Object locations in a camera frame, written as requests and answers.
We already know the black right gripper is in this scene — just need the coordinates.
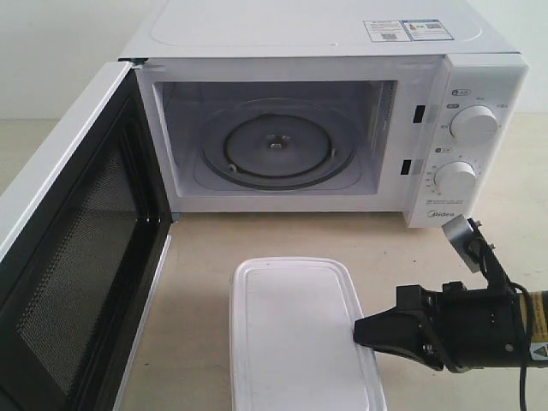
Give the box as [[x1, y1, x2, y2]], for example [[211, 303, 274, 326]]
[[353, 285, 523, 372]]

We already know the white plastic lidded container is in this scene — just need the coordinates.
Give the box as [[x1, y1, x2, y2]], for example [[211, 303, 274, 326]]
[[229, 257, 387, 410]]

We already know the white microwave door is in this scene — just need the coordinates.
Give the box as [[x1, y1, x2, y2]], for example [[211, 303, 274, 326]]
[[1, 61, 172, 410]]

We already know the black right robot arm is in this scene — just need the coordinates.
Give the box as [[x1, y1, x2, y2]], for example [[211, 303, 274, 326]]
[[353, 282, 547, 373]]

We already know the white microwave oven body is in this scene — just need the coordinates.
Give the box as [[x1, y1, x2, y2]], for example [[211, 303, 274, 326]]
[[120, 1, 527, 228]]

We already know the glass microwave turntable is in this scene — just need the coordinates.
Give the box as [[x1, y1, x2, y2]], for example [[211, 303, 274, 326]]
[[200, 98, 359, 191]]

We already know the lower white control knob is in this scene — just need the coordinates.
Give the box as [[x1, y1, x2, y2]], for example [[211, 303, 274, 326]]
[[433, 161, 477, 199]]

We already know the white control knob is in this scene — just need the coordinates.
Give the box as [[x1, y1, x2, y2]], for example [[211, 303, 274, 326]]
[[433, 161, 477, 199], [450, 105, 499, 146]]

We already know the upper white control knob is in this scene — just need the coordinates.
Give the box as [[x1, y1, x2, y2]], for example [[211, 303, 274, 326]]
[[450, 105, 499, 146]]

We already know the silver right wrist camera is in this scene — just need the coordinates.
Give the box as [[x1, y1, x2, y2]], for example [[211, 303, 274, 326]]
[[442, 214, 482, 273]]

